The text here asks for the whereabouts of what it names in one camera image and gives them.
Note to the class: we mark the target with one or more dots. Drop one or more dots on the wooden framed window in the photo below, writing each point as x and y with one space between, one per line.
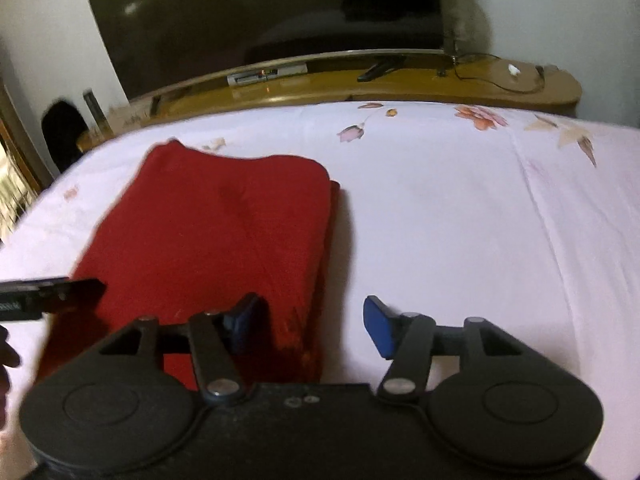
17 170

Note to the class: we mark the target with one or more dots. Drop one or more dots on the floral white bedsheet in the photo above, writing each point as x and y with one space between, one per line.
450 235

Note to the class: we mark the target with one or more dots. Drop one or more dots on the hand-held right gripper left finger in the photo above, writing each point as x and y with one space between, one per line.
245 322

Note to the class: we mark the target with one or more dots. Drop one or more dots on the red knit sweater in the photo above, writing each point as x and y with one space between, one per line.
200 235

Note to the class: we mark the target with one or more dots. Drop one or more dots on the dark upright remote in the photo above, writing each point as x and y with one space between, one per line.
93 110

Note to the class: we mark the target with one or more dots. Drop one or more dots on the wooden television stand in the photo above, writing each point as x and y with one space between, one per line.
400 89

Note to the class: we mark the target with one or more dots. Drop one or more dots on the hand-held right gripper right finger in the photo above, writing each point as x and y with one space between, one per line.
380 330

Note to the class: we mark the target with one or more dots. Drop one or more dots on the black flat screen television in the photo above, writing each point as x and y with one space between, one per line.
250 10

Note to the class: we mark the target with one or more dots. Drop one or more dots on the silver set-top box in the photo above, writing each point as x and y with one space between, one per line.
265 75

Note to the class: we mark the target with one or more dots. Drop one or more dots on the person's left hand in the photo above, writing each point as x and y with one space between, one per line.
6 350

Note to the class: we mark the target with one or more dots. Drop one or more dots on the small white object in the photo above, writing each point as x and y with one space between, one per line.
513 70

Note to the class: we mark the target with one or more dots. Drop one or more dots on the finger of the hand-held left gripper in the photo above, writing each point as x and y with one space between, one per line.
55 296

